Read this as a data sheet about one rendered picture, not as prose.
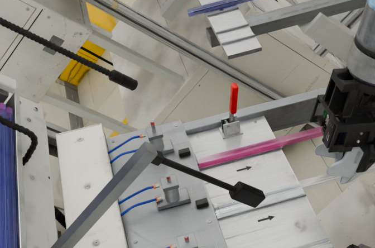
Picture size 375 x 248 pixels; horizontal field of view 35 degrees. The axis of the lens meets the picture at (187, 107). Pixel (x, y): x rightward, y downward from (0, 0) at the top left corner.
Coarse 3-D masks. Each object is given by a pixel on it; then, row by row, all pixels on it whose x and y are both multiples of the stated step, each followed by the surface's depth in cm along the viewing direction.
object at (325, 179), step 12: (372, 168) 95; (300, 180) 94; (312, 180) 94; (324, 180) 94; (336, 180) 94; (264, 192) 93; (276, 192) 93; (288, 192) 93; (228, 204) 92; (240, 204) 92
